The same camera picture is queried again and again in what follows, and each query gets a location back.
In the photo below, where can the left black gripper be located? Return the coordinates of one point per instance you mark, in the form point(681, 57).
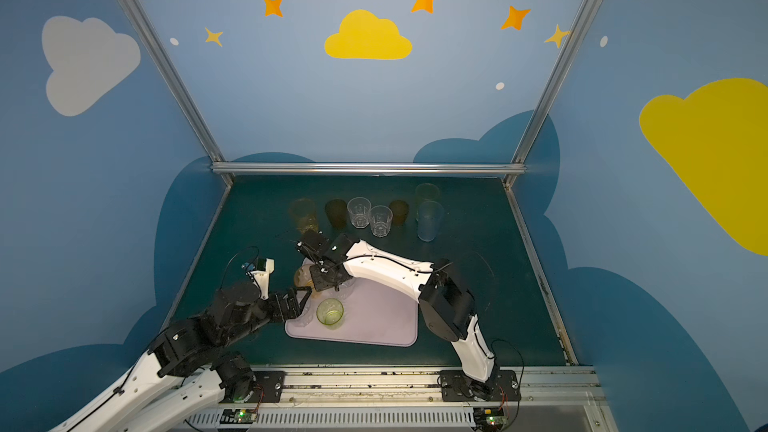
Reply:
point(288, 304)

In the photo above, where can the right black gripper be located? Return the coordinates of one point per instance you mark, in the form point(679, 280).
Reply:
point(324, 276)

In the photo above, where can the amber faceted glass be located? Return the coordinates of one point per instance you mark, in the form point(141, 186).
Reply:
point(303, 277)

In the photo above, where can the green faceted glass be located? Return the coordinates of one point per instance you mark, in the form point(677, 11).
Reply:
point(330, 313)

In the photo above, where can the dark brown textured cup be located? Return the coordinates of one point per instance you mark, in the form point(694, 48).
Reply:
point(337, 213)

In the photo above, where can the lilac plastic tray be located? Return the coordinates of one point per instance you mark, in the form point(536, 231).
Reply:
point(374, 315)

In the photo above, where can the clear faceted glass back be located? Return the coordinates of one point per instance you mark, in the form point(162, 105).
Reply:
point(359, 212)

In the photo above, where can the clear faceted glass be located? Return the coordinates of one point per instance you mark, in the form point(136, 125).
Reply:
point(345, 289)
point(359, 212)
point(380, 219)

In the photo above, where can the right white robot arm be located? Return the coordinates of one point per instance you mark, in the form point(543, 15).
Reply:
point(446, 303)

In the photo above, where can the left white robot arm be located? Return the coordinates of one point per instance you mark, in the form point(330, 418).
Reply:
point(198, 342)

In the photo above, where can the tall yellow glass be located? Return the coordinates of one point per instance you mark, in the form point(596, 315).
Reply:
point(304, 214)

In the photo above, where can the small dark brown cup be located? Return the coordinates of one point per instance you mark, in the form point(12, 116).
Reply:
point(400, 210)

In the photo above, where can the back horizontal aluminium bar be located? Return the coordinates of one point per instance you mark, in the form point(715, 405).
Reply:
point(366, 169)

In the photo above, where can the tall pale blue glass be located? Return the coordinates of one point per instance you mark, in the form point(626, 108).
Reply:
point(430, 216)

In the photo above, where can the tall pale green glass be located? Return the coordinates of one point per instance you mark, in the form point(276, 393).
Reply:
point(426, 192)

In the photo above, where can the left green circuit board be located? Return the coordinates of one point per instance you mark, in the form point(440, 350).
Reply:
point(238, 416)

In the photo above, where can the green circuit board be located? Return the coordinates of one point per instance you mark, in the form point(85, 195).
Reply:
point(489, 419)
point(238, 416)

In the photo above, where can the right green circuit board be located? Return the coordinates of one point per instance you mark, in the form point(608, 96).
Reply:
point(489, 419)

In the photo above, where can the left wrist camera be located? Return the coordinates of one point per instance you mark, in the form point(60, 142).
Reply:
point(259, 270)

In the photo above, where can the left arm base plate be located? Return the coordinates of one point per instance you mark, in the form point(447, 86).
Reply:
point(260, 386)

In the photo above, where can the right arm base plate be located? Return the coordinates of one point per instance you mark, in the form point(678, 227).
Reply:
point(455, 386)

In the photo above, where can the aluminium front rail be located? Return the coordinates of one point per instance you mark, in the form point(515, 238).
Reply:
point(383, 399)

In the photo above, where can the left aluminium frame post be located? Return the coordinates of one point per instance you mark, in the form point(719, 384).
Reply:
point(149, 37)

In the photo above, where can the aluminium frame post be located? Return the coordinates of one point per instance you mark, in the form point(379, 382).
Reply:
point(149, 37)
point(580, 27)

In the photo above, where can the right aluminium frame post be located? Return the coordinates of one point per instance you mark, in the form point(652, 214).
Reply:
point(580, 27)

